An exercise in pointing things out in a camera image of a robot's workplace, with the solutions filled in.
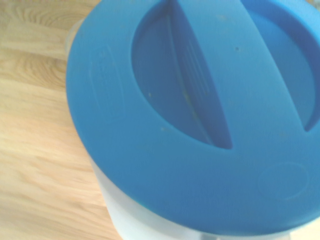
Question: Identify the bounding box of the translucent pitcher with blue lid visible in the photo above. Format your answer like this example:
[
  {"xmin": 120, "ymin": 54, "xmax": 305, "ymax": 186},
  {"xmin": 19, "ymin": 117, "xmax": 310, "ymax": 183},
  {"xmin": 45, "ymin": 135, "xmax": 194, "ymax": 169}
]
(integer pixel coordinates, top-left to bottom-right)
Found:
[{"xmin": 65, "ymin": 0, "xmax": 320, "ymax": 240}]

